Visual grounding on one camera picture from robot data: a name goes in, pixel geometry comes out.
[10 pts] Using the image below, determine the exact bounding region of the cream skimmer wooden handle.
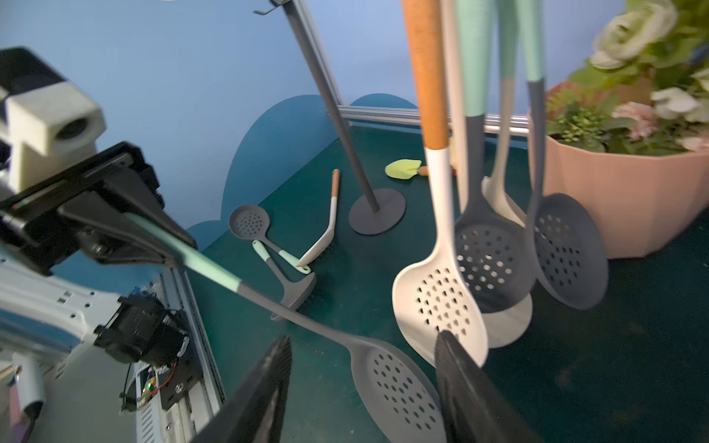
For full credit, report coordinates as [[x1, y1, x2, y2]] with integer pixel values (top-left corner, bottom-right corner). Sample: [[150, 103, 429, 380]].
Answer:
[[295, 168, 342, 268], [391, 0, 489, 365]]

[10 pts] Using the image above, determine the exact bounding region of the small green trowel wooden handle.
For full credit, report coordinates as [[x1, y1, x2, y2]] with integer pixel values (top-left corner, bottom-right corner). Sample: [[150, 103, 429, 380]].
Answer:
[[385, 159, 428, 180]]

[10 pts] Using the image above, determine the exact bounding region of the grey skimmer far left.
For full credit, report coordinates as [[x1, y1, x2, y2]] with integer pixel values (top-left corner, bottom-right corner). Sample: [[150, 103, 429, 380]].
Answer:
[[229, 205, 311, 274]]

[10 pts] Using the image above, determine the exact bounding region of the cream utensil rack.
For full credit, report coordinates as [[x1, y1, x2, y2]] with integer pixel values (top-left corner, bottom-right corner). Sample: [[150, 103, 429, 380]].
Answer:
[[439, 0, 534, 350]]

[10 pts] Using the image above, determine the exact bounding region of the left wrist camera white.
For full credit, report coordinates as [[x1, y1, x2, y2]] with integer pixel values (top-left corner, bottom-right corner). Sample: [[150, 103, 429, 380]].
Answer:
[[1, 46, 106, 199]]

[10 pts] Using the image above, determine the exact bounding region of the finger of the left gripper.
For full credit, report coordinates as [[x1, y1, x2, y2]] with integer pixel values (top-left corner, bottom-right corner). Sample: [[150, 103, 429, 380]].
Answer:
[[57, 191, 197, 266]]

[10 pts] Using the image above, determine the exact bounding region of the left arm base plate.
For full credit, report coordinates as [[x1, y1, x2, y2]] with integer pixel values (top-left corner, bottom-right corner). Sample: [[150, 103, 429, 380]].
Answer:
[[121, 353, 203, 413]]

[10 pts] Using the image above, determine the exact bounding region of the dark grey utensil rack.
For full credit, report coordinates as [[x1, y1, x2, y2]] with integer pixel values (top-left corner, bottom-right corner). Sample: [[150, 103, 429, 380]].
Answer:
[[253, 0, 407, 236]]

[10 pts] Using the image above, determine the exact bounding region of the grey skimmer mint handle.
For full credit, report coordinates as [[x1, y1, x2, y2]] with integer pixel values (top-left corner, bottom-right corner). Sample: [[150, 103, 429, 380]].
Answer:
[[454, 1, 535, 314], [123, 212, 449, 443], [515, 1, 609, 310]]

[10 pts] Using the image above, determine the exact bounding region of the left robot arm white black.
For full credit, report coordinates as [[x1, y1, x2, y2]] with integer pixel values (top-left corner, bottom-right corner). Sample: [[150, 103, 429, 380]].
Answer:
[[1, 142, 203, 410]]

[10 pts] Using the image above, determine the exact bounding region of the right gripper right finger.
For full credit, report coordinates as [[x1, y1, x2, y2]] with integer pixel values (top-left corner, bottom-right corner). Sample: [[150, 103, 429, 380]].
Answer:
[[435, 330, 543, 443]]

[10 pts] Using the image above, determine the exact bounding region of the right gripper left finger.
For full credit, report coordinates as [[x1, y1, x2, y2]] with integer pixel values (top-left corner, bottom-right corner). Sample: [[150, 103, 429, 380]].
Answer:
[[193, 335, 293, 443]]

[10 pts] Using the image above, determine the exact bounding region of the pink pot with flowers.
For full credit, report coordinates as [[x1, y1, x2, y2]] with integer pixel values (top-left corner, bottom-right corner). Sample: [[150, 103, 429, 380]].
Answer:
[[544, 1, 708, 260]]

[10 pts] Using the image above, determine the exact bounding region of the cream skimmer mint handle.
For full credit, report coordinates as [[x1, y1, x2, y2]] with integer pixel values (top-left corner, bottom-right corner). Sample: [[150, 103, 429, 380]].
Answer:
[[482, 1, 533, 349]]

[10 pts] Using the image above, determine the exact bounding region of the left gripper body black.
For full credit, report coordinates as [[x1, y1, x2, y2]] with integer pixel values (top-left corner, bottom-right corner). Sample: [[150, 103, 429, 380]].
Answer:
[[1, 142, 161, 276]]

